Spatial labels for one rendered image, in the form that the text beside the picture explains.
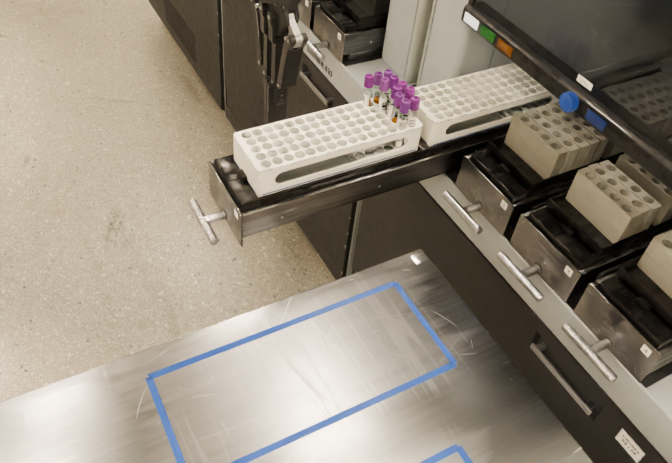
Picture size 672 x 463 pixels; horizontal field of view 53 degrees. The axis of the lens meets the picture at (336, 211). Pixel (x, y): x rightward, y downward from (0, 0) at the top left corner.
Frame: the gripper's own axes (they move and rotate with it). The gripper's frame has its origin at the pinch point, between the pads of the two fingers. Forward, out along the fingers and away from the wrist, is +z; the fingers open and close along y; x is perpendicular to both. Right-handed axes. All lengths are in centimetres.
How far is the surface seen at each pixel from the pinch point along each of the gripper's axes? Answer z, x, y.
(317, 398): 13.1, 12.5, -38.9
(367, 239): 58, -32, 14
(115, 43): 95, -14, 180
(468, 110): 9.2, -34.9, -3.6
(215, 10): 48, -32, 110
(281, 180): 14.3, -0.4, -2.2
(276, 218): 17.4, 2.6, -6.7
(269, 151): 8.8, 1.2, -0.9
